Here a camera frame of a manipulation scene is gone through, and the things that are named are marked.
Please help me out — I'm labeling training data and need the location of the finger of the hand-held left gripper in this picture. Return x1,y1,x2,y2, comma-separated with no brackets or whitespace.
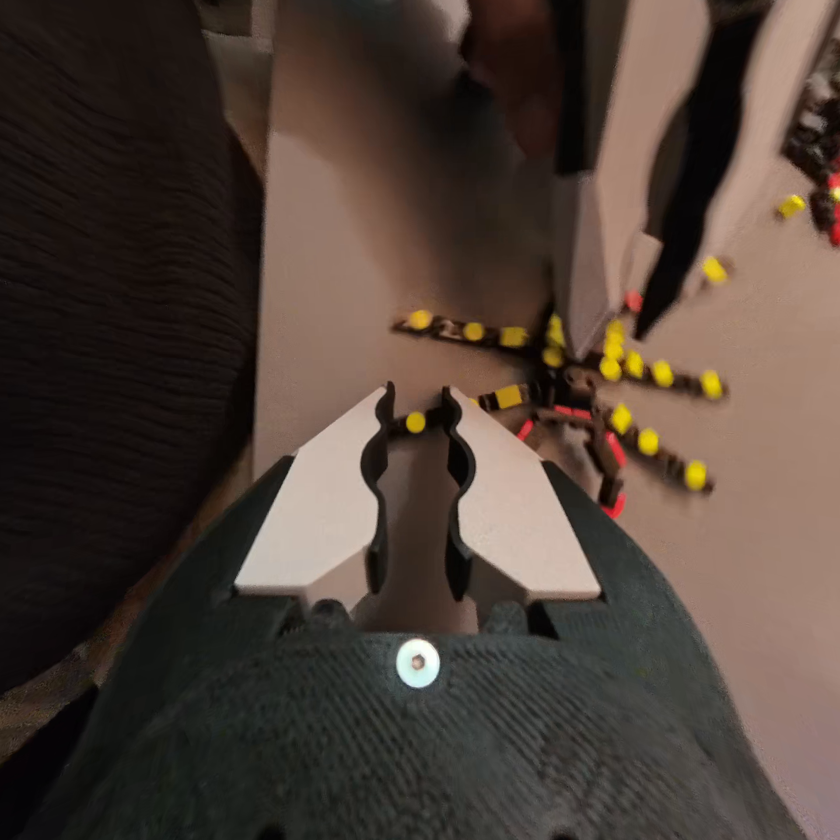
553,0,715,361
633,0,840,342

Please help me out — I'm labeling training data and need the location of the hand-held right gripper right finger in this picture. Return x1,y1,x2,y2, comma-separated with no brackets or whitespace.
441,386,603,603

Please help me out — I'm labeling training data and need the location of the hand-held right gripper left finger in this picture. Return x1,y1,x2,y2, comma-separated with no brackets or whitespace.
234,382,396,598

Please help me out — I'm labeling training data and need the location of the black yellow red lego model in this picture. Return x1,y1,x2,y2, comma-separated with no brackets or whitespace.
392,256,731,519

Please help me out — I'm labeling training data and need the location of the pile of loose lego pieces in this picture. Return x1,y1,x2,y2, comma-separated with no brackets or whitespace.
777,39,840,249

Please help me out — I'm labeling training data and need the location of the person's black knit clothing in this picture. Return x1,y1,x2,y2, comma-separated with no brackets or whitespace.
0,0,265,697

